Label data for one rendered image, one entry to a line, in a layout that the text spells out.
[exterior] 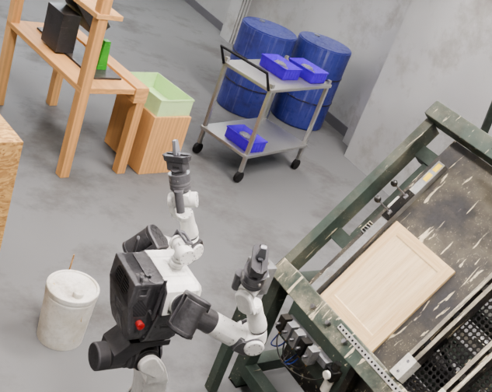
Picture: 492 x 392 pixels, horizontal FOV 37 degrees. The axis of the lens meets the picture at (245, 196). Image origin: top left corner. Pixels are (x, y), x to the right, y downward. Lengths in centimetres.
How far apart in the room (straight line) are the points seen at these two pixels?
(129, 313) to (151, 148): 368
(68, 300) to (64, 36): 269
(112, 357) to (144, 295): 34
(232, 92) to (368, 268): 478
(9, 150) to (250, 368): 187
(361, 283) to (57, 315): 167
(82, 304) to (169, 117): 251
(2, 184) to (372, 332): 195
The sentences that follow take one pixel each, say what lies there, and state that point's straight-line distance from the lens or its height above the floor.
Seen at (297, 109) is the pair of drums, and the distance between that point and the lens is 858.
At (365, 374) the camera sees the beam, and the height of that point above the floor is 83.
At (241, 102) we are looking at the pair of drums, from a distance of 831.
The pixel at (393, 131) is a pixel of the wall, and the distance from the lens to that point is 790.
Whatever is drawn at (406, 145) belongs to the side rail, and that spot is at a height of 166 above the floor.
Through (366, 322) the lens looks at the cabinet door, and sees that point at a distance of 375.
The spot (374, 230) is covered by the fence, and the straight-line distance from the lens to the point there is 391.
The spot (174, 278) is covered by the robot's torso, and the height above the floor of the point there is 137.
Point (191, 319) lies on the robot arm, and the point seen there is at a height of 133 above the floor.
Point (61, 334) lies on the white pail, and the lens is 428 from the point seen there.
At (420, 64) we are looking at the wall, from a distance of 775.
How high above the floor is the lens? 288
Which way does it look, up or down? 26 degrees down
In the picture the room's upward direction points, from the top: 21 degrees clockwise
